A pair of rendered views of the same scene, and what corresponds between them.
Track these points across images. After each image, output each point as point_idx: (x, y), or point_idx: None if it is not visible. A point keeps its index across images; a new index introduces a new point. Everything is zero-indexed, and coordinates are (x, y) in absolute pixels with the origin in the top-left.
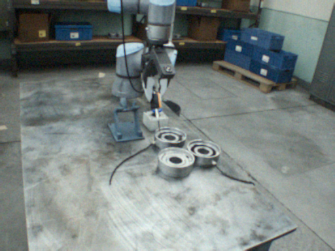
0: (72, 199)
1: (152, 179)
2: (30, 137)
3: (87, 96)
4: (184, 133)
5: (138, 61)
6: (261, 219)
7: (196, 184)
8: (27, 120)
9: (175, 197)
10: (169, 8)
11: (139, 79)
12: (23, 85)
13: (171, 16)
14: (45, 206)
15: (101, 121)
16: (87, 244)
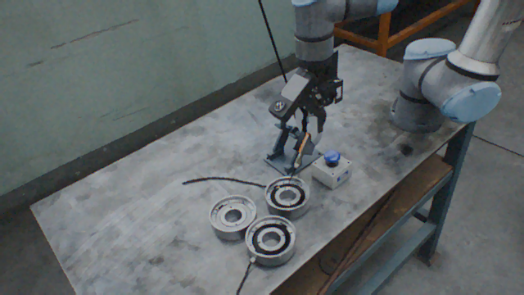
0: (153, 170)
1: (204, 211)
2: (234, 106)
3: (360, 95)
4: (301, 205)
5: (416, 77)
6: None
7: (209, 253)
8: (264, 90)
9: (176, 239)
10: (304, 12)
11: (425, 106)
12: (339, 48)
13: (310, 24)
14: (139, 160)
15: None
16: (100, 200)
